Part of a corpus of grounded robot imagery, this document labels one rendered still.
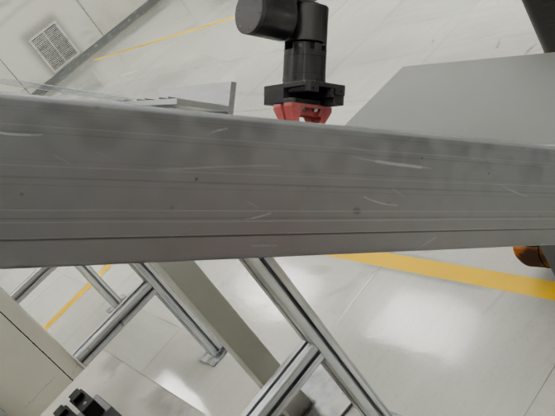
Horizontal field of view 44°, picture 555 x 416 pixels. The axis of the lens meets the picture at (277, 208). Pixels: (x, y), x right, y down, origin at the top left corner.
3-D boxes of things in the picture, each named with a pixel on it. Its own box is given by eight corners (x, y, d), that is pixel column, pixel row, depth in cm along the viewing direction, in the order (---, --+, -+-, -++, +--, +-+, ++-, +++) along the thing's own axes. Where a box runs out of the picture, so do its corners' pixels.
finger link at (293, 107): (290, 159, 88) (293, 86, 87) (259, 159, 93) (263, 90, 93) (330, 162, 91) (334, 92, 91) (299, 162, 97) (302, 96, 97)
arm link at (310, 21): (338, 0, 90) (309, 7, 95) (299, -11, 86) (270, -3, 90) (335, 53, 90) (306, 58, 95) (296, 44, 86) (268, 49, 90)
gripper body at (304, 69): (306, 94, 85) (309, 35, 85) (261, 100, 93) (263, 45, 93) (346, 100, 89) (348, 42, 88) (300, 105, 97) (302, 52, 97)
